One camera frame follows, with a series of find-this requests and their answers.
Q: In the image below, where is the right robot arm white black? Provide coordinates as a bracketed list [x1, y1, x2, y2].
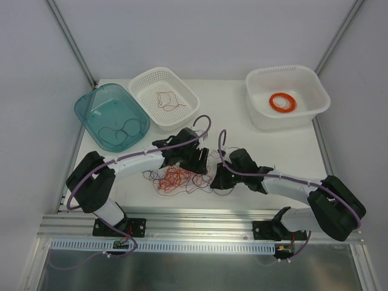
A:
[210, 149, 366, 241]

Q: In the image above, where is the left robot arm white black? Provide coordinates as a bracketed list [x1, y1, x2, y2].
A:
[65, 127, 209, 236]

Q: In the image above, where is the aluminium mounting rail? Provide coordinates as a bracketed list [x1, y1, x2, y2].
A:
[38, 207, 366, 243]

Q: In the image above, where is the white perforated plastic basket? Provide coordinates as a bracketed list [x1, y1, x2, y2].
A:
[128, 67, 200, 132]

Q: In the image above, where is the right aluminium frame post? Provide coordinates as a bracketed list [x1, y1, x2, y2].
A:
[315, 0, 366, 76]

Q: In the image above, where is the dark cable in teal bin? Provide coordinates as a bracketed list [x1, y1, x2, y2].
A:
[99, 119, 142, 147]

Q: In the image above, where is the red cable in basket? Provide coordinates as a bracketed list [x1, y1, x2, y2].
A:
[155, 90, 187, 112]

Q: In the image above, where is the white deep plastic tub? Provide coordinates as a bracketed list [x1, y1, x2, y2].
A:
[246, 65, 330, 131]

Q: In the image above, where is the white slotted cable duct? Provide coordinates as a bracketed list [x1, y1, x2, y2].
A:
[50, 239, 275, 255]

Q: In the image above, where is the aluminium frame post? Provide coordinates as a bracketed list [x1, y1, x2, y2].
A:
[44, 0, 97, 89]
[315, 0, 366, 76]

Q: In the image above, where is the orange coiled cable in tub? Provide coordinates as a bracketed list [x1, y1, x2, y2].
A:
[269, 92, 298, 113]

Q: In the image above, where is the teal transparent plastic bin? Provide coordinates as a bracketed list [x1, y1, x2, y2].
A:
[74, 83, 150, 153]

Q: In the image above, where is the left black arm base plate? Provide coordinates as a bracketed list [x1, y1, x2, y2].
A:
[92, 217, 147, 238]

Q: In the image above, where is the orange red cable bundle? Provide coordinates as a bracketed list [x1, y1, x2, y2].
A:
[153, 163, 198, 195]

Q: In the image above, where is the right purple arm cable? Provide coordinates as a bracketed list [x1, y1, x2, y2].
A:
[217, 129, 362, 231]

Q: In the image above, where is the left aluminium frame post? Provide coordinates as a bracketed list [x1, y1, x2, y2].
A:
[44, 0, 97, 89]

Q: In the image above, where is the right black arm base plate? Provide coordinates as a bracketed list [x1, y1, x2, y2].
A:
[252, 221, 307, 241]

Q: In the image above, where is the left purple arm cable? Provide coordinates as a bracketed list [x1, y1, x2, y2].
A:
[66, 115, 212, 211]

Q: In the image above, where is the dark purple thin cable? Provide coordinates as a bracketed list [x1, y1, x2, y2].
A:
[142, 148, 234, 198]

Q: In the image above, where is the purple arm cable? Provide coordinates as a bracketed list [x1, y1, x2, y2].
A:
[217, 129, 362, 231]
[66, 115, 212, 211]

